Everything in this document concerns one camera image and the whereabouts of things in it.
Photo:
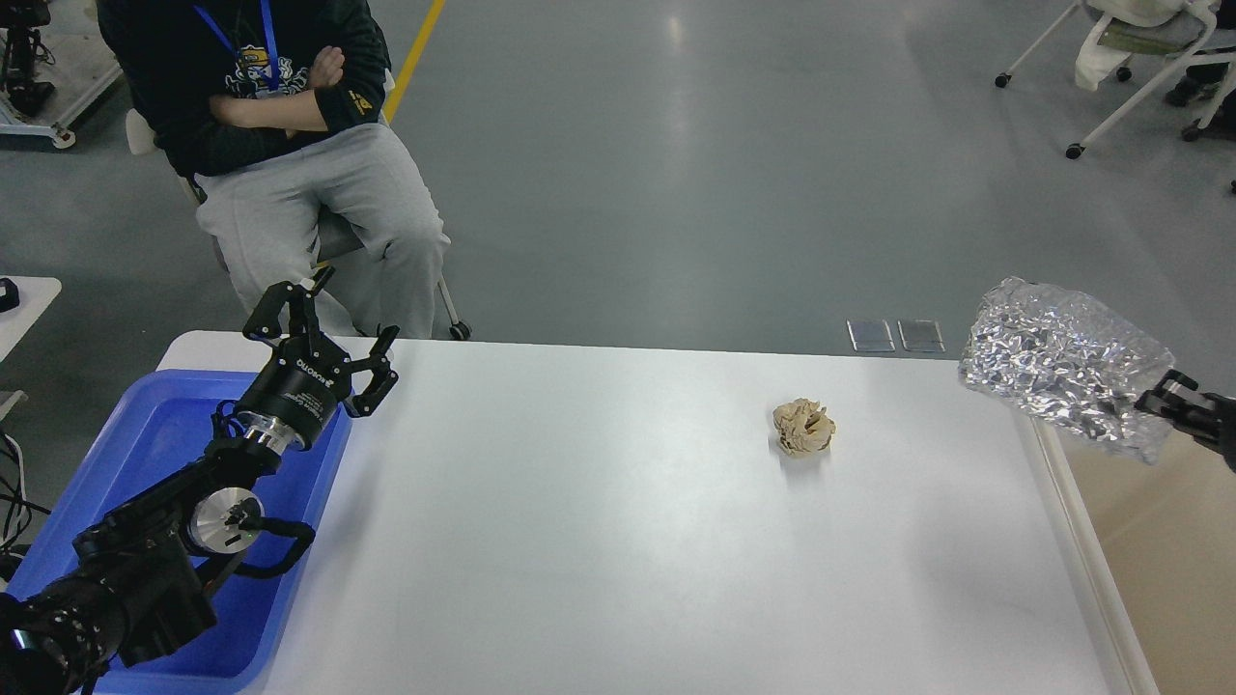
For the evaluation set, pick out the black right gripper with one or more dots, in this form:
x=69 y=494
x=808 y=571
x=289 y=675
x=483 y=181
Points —
x=1177 y=399

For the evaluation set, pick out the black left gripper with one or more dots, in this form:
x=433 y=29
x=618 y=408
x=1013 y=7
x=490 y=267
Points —
x=296 y=394

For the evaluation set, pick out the silver foil bag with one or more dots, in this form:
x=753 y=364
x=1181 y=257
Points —
x=1067 y=359

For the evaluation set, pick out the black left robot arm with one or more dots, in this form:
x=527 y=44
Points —
x=148 y=570

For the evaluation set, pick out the white chair under person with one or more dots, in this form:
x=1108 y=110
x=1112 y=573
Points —
x=336 y=237

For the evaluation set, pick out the white plastic bin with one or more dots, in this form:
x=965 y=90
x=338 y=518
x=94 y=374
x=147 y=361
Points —
x=1154 y=555

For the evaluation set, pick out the blue plastic bin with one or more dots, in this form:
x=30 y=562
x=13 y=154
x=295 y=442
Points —
x=161 y=423

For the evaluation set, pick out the seated person black hoodie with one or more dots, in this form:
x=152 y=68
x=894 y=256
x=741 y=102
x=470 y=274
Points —
x=274 y=108

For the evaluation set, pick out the right metal floor plate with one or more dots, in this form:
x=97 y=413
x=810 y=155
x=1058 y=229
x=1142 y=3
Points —
x=922 y=336

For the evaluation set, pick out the metal floor plate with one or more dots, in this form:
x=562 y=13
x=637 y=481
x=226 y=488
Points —
x=871 y=336
x=922 y=336

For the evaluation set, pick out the white side table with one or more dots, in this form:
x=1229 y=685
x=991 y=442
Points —
x=25 y=299

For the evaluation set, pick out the left metal floor plate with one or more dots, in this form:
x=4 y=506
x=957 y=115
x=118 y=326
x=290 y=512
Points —
x=871 y=336

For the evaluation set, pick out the white rolling chair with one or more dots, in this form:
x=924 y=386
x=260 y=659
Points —
x=1184 y=34

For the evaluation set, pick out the white equipment cart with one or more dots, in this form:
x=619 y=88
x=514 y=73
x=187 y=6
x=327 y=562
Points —
x=55 y=67

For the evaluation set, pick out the crumpled brown paper ball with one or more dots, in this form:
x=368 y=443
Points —
x=803 y=428

